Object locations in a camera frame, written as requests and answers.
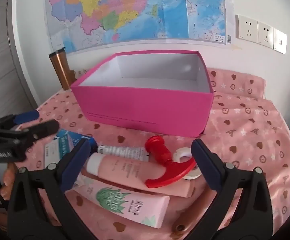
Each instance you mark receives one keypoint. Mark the grey door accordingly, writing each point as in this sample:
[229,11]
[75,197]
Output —
[2,42]

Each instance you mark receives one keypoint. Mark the blue medicine box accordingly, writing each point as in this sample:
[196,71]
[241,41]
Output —
[70,140]

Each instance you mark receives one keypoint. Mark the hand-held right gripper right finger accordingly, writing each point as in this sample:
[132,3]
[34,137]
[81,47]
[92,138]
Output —
[207,166]

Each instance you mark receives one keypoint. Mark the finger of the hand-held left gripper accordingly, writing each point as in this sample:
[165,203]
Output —
[42,128]
[27,116]

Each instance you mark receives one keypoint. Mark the brown wooden scratcher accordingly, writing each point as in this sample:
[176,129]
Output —
[183,223]

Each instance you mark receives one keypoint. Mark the pink printed cloth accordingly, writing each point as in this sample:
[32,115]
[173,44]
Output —
[247,135]

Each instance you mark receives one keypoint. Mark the pink cardboard box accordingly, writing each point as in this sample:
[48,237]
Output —
[145,110]

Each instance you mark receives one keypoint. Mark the colourful wall map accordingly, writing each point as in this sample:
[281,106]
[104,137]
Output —
[135,10]

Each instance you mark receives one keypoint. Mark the white tape roll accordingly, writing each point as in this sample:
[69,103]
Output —
[188,175]

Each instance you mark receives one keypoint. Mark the person's left hand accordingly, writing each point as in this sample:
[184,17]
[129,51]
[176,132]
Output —
[8,177]

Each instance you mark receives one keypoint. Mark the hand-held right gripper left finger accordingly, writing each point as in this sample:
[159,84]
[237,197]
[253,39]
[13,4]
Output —
[76,166]

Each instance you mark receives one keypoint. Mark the white striped tube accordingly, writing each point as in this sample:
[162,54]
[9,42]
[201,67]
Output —
[122,152]

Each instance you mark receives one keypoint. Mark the pink tube green leaf print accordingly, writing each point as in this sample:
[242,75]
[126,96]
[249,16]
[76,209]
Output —
[125,205]

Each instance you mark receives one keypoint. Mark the white wall socket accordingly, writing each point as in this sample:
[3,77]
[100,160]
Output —
[265,35]
[247,28]
[280,41]

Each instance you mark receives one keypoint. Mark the copper tumbler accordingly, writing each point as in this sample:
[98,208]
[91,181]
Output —
[60,70]

